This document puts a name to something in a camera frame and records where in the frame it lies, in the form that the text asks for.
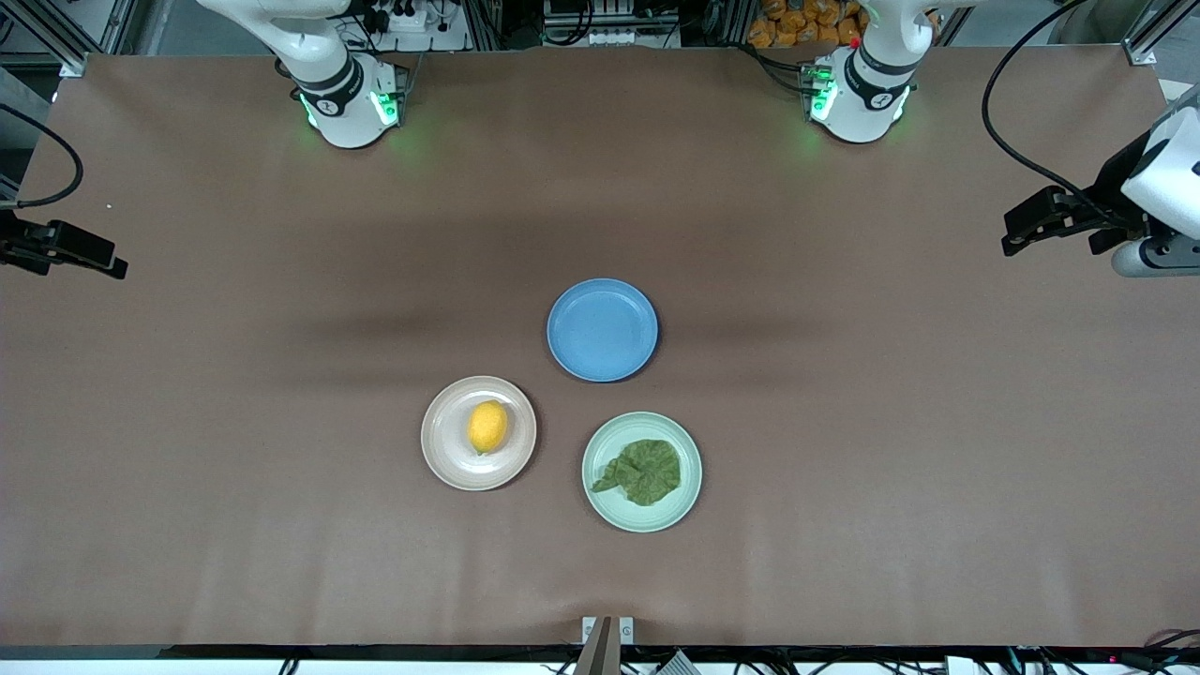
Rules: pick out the yellow lemon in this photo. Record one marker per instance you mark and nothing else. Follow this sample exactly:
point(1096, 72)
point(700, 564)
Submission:
point(487, 427)

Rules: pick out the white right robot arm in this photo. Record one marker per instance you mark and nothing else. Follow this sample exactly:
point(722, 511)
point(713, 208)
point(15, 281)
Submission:
point(342, 112)

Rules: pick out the brown post with white brackets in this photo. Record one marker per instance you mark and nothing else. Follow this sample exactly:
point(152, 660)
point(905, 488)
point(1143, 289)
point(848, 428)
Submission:
point(600, 649)

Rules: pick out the bag of oranges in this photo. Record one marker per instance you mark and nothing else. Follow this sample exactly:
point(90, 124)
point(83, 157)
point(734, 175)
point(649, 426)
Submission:
point(806, 21)

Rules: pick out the blue plate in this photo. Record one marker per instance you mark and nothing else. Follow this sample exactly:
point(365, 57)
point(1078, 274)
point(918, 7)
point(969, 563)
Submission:
point(602, 330)

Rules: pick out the aluminium frame profile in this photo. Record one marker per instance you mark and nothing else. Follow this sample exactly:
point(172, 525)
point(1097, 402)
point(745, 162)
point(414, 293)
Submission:
point(56, 37)
point(1158, 33)

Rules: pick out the beige plate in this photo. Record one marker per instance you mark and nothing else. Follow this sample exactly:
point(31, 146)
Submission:
point(450, 459)

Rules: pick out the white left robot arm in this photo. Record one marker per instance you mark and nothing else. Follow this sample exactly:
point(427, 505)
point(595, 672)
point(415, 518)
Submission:
point(858, 112)

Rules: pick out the white power strip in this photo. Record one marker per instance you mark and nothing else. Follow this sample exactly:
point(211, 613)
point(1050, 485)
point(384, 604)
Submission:
point(412, 23)

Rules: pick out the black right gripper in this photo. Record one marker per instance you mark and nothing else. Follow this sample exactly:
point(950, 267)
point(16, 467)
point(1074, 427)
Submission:
point(19, 246)

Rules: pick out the green lettuce leaf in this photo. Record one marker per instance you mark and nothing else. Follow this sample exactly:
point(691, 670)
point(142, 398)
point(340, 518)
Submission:
point(645, 473)

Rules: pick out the light green plate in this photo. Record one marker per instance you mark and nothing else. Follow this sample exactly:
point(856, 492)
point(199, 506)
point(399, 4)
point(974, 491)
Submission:
point(647, 517)

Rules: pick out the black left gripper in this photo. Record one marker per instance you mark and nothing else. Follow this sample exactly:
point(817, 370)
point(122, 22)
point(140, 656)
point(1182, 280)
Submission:
point(1117, 178)

